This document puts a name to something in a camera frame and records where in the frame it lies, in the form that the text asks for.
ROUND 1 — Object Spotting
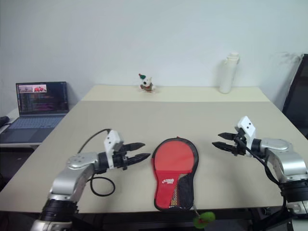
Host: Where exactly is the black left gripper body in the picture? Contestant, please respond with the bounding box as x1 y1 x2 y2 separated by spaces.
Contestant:
112 143 132 172

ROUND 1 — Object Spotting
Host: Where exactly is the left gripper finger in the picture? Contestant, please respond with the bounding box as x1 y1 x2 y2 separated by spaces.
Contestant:
127 153 151 166
123 142 146 152

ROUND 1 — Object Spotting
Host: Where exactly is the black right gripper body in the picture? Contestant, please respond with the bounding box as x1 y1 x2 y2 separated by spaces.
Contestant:
230 129 248 157

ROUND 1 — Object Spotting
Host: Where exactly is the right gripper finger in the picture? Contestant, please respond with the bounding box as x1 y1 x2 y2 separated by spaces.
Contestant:
211 141 234 154
217 132 236 141

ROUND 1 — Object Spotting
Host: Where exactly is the red table tennis paddle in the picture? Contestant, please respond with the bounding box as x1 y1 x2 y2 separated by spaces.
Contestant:
154 139 196 209

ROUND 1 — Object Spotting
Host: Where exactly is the black mesh paddle case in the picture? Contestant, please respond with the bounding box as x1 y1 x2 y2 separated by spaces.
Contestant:
150 135 201 213

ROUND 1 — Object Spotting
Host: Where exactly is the green pompom zipper charm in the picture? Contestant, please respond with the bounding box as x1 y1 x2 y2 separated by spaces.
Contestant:
192 202 216 230

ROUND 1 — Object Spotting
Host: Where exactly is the white plastic bottle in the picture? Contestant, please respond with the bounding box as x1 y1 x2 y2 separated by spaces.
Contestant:
218 51 241 94

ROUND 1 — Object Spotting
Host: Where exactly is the small mouse toy figurine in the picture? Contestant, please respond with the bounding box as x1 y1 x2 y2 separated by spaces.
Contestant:
137 73 156 93

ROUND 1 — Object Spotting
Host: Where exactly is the black office chair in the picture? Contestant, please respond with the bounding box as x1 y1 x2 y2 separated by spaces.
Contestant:
282 53 308 140

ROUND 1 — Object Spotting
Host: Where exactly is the grey open laptop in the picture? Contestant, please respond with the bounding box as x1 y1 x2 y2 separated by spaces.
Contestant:
0 81 70 145

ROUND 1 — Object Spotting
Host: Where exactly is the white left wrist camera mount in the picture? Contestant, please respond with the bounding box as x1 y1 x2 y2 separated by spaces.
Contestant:
103 129 125 169

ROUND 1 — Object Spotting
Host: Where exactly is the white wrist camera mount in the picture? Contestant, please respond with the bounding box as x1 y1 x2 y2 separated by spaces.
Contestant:
234 115 257 157
103 129 125 169

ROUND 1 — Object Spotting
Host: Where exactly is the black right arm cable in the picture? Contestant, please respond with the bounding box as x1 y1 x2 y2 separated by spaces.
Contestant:
237 137 289 210

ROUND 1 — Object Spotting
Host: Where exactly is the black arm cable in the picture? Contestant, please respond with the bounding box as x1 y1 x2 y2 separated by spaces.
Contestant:
237 137 289 210
78 128 116 197

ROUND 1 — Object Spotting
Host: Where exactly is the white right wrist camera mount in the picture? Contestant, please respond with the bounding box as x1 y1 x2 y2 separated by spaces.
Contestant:
234 115 257 157

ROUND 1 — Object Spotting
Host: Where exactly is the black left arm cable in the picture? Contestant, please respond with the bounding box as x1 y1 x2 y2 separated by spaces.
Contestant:
78 128 116 197

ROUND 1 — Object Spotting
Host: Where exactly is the black table frame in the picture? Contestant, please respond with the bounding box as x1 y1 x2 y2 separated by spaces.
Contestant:
72 211 289 231

